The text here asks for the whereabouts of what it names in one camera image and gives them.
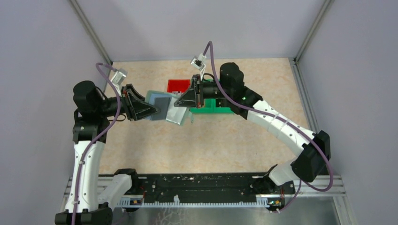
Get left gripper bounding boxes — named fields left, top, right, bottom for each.
left=97, top=83, right=161, bottom=121

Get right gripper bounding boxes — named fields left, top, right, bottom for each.
left=174, top=74, right=232, bottom=109

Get silver credit card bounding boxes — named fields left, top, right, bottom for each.
left=165, top=97, right=189, bottom=126

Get sage green card holder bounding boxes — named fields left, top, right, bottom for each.
left=145, top=90, right=194, bottom=123

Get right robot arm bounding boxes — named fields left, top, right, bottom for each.
left=174, top=62, right=333, bottom=193

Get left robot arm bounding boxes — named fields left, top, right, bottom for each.
left=54, top=81, right=160, bottom=225

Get red plastic bin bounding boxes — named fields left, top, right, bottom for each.
left=167, top=79, right=191, bottom=93

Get middle green plastic bin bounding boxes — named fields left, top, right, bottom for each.
left=190, top=99, right=216, bottom=114

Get green plastic bin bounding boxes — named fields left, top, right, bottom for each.
left=190, top=99, right=216, bottom=114
left=213, top=98, right=234, bottom=114

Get right green plastic bin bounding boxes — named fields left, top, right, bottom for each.
left=213, top=98, right=234, bottom=114

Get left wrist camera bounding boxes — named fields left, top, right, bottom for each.
left=110, top=68, right=128, bottom=88

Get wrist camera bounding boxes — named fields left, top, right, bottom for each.
left=190, top=53, right=207, bottom=75
left=110, top=68, right=128, bottom=88

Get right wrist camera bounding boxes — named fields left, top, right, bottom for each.
left=190, top=53, right=207, bottom=75

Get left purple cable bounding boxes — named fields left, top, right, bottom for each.
left=71, top=62, right=122, bottom=225

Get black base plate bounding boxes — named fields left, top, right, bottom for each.
left=110, top=172, right=296, bottom=206

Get aluminium frame rail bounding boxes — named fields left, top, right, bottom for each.
left=64, top=174, right=346, bottom=198

